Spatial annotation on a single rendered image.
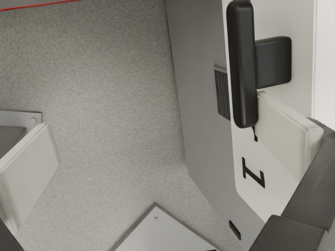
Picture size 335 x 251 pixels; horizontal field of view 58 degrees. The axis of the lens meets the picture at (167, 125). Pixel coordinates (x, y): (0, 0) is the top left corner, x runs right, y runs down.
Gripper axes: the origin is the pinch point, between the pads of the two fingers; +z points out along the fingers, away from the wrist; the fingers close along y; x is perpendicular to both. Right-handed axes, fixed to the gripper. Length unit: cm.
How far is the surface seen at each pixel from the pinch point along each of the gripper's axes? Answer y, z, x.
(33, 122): -43, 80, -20
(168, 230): -5, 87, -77
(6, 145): -44, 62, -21
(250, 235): 16, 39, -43
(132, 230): -19, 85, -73
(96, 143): -25, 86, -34
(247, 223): 16, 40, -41
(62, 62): -30, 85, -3
